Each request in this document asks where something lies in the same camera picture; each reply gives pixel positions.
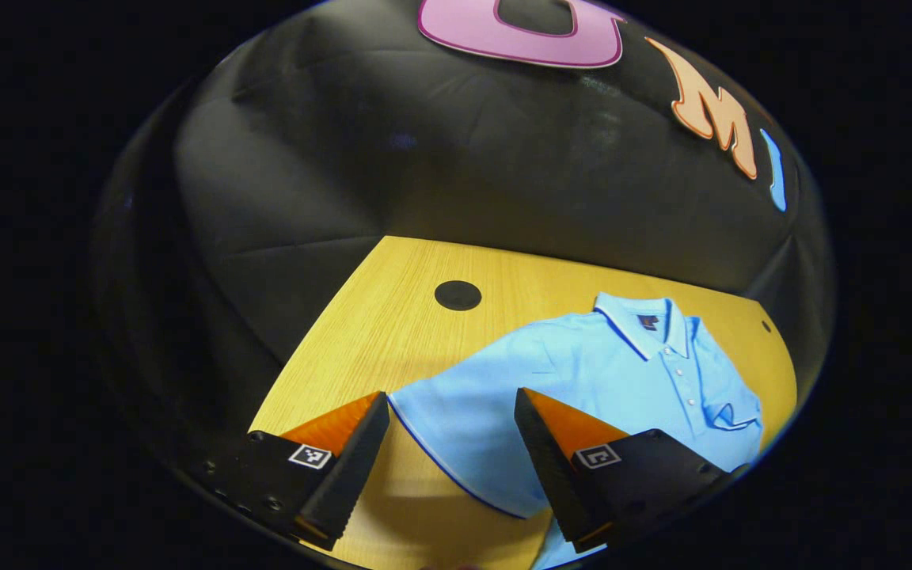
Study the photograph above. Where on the light blue polo T-shirt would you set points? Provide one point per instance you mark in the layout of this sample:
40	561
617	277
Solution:
567	372

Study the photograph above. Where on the black backdrop cloth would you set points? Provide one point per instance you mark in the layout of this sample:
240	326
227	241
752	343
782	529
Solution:
424	158

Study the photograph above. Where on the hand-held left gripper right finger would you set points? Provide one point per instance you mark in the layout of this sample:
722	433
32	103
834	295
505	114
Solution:
543	459

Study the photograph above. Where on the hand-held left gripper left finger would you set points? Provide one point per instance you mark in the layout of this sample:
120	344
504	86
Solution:
349	475

